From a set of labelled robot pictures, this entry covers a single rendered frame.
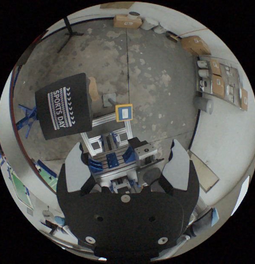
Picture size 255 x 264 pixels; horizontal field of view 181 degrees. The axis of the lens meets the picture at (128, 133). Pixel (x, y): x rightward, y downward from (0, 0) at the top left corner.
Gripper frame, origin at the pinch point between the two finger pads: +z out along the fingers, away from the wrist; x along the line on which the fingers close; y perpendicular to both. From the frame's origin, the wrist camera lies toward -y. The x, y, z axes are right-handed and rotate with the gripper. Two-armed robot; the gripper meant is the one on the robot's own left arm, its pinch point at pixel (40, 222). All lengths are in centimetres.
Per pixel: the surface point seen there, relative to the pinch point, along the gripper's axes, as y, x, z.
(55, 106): 63, 78, -26
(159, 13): 61, 306, -102
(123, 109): 60, 80, -78
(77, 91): 61, 89, -43
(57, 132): 66, 57, -27
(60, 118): 64, 69, -31
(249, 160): -126, 70, -377
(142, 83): 151, 135, -133
